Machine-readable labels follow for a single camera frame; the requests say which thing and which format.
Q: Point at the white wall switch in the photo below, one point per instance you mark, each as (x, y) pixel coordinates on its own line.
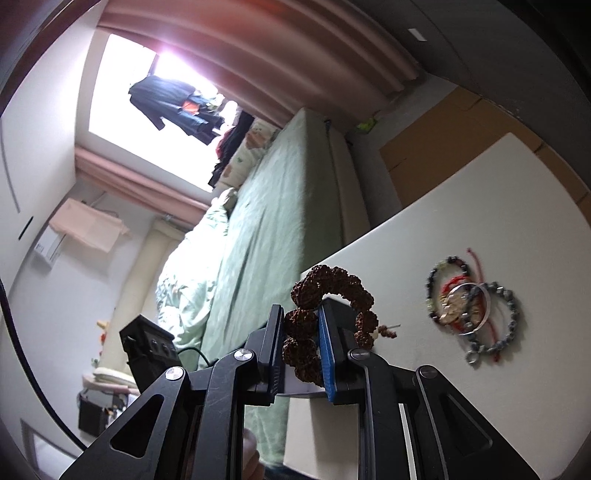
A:
(418, 34)

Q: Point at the pink cloth cover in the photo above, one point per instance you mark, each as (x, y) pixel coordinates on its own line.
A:
(87, 224)

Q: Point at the white air conditioner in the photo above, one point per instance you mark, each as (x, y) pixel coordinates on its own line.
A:
(46, 251)

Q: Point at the black storage bin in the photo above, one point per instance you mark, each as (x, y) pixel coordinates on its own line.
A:
(97, 413)

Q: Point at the gold pendant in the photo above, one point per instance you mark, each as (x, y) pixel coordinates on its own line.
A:
(450, 312)

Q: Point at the cream column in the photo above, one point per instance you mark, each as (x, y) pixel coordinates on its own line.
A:
(138, 286)

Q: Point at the bed with green sheet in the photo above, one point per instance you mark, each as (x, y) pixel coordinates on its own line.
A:
(277, 207)

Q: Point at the light green quilt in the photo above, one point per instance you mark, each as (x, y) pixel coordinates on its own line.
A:
(194, 286)

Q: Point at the silver bangle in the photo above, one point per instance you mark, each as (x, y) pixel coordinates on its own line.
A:
(488, 300)

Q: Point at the dark clothes pile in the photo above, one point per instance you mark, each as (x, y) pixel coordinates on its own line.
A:
(231, 138)

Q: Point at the yellow-green floor item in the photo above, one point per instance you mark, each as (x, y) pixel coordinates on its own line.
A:
(367, 124)

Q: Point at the brown cardboard sheet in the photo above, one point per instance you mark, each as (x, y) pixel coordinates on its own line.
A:
(438, 138)

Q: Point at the floral pillow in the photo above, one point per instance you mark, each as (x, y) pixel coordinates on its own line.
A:
(247, 147)

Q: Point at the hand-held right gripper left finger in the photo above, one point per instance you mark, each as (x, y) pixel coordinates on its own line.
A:
(277, 360)

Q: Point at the pink curtain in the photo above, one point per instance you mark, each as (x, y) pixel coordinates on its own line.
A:
(277, 50)
(138, 182)

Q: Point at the hanging dark clothes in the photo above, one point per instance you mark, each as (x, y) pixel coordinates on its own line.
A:
(175, 104)

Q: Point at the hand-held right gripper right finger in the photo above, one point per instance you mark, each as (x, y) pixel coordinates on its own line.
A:
(327, 355)

